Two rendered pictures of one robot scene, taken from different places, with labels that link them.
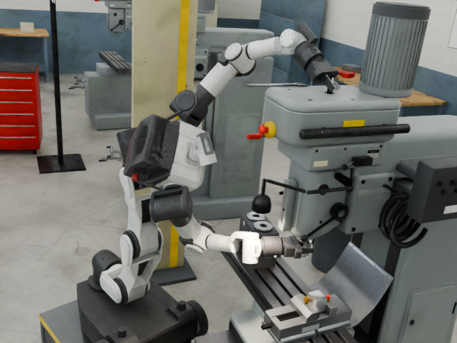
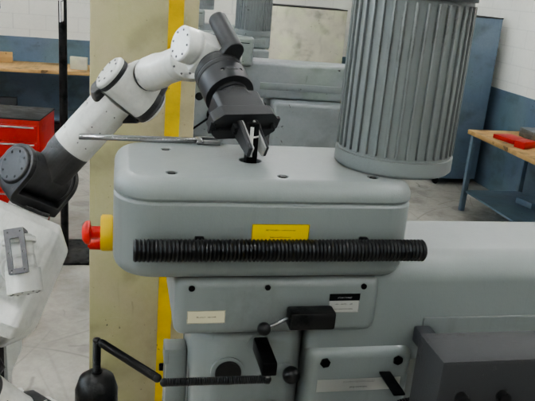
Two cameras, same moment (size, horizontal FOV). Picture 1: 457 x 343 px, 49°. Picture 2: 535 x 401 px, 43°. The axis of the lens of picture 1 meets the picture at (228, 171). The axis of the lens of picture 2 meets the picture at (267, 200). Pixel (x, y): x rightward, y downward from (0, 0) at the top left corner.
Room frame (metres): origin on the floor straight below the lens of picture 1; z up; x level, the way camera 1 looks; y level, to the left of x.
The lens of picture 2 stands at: (0.73, -0.60, 2.17)
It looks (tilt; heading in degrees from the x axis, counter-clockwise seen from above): 18 degrees down; 12
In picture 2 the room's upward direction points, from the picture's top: 5 degrees clockwise
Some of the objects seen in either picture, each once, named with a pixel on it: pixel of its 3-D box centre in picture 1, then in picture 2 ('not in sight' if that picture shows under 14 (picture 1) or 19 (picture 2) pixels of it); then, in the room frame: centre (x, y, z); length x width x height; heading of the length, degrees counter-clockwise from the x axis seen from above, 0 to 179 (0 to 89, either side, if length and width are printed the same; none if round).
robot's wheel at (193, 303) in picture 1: (194, 318); not in sight; (2.19, 0.12, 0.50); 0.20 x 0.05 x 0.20; 43
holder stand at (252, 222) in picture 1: (257, 238); not in sight; (2.14, -0.17, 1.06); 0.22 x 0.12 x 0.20; 19
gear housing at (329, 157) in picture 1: (330, 146); (265, 275); (1.81, -0.38, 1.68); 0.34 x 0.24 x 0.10; 115
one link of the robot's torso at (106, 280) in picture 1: (125, 282); not in sight; (2.21, 0.50, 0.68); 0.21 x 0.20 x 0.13; 43
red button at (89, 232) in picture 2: (263, 130); (91, 232); (1.69, -0.11, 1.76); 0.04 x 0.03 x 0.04; 25
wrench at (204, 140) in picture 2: (276, 84); (150, 138); (1.84, -0.15, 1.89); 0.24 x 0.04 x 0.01; 115
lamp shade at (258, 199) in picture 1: (262, 201); (96, 387); (1.67, -0.13, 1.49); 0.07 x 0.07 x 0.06
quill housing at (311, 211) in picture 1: (313, 196); (236, 380); (1.80, -0.35, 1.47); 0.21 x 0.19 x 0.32; 25
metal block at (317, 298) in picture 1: (316, 301); not in sight; (1.67, -0.40, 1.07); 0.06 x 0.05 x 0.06; 27
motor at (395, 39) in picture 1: (393, 49); (404, 71); (1.90, -0.57, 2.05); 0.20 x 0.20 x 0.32
